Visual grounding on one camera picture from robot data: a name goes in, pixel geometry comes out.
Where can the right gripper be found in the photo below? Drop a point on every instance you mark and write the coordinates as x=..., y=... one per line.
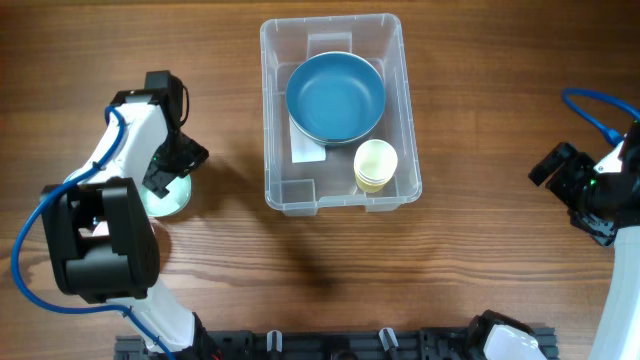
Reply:
x=573, y=159

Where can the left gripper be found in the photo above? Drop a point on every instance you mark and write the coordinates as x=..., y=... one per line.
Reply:
x=158, y=175

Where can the mint green small bowl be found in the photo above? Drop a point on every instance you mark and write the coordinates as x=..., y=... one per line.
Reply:
x=179, y=194

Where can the cream bowl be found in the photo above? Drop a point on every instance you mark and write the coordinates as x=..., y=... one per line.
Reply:
x=300, y=131

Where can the pale cream cup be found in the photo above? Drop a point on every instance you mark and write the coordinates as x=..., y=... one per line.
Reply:
x=376, y=158

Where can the light blue small bowl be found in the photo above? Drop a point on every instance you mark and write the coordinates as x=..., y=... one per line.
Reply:
x=74, y=174

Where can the pink small bowl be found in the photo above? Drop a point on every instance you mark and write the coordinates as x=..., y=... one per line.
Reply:
x=138, y=231

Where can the pink cup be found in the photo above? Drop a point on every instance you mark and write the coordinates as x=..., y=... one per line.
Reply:
x=365, y=181

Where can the yellow cup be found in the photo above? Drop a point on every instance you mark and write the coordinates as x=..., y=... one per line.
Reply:
x=369, y=188

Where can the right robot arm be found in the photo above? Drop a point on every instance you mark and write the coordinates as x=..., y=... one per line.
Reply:
x=617, y=335

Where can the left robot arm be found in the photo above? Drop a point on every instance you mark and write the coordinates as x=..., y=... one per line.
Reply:
x=101, y=243

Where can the clear plastic storage bin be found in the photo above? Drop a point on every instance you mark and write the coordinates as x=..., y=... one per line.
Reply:
x=302, y=189

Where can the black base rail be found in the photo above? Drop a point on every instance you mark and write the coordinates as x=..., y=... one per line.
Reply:
x=424, y=344

